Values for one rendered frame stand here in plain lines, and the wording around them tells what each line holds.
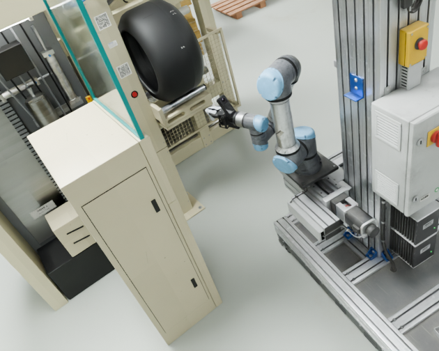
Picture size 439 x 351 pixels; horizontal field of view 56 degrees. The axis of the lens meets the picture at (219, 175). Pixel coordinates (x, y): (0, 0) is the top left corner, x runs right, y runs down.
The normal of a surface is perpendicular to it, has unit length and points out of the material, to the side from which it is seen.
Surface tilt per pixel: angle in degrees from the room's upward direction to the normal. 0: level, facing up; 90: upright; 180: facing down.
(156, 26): 40
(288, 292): 0
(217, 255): 0
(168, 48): 68
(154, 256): 90
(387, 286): 0
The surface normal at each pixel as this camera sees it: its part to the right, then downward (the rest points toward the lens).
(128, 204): 0.56, 0.43
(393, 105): -0.24, -0.73
